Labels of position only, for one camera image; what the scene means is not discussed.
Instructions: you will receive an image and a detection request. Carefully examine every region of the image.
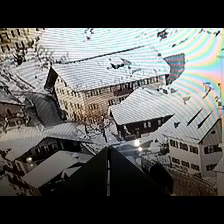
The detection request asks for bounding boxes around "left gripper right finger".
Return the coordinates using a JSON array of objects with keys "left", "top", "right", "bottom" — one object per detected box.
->
[{"left": 109, "top": 145, "right": 168, "bottom": 197}]

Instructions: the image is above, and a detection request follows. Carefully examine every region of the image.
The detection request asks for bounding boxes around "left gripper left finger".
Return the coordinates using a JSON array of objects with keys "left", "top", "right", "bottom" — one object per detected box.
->
[{"left": 53, "top": 145, "right": 109, "bottom": 197}]

